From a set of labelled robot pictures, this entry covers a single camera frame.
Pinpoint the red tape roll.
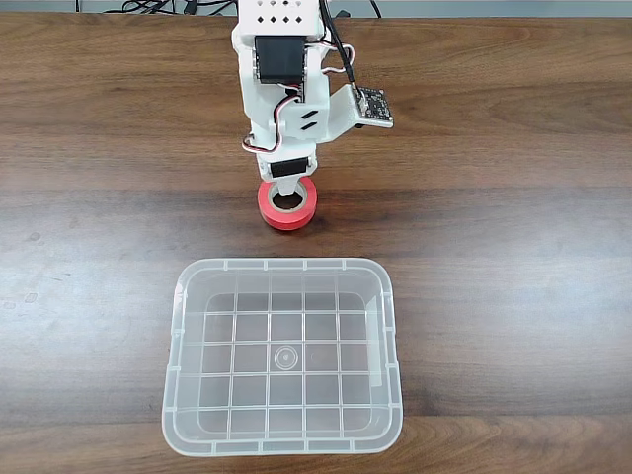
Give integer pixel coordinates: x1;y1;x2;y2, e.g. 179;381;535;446
256;177;319;232

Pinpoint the clear plastic box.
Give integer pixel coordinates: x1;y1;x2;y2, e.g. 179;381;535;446
160;256;405;458

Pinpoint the camera module on white bracket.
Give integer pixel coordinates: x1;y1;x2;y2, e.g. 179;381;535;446
326;84;397;133

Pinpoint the black camera cable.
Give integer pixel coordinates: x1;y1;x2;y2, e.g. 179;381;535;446
318;0;358;86

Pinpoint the black cable with plug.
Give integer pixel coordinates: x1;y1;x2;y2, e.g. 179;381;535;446
181;0;239;17

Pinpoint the tangled black cable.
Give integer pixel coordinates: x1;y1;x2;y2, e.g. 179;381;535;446
102;0;179;15

